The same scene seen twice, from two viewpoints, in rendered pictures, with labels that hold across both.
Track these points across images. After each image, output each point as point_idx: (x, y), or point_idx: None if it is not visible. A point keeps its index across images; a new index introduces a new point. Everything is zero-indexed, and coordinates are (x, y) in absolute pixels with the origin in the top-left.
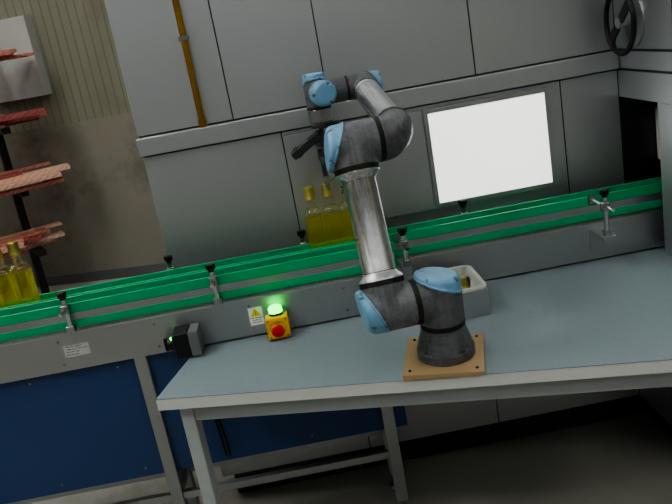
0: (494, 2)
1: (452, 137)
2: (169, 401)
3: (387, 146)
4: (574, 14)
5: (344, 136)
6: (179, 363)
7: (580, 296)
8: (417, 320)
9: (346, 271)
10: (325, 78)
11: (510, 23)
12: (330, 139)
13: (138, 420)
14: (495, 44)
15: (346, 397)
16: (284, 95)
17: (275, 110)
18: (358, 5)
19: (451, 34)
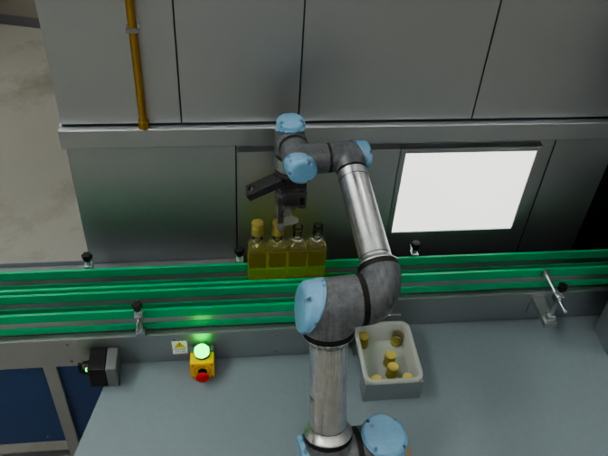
0: (520, 49)
1: (424, 177)
2: None
3: (370, 322)
4: (602, 76)
5: (325, 312)
6: None
7: (507, 392)
8: None
9: (282, 319)
10: (304, 129)
11: (529, 74)
12: (308, 313)
13: (42, 405)
14: (504, 92)
15: None
16: (248, 108)
17: (233, 120)
18: (362, 25)
19: (460, 74)
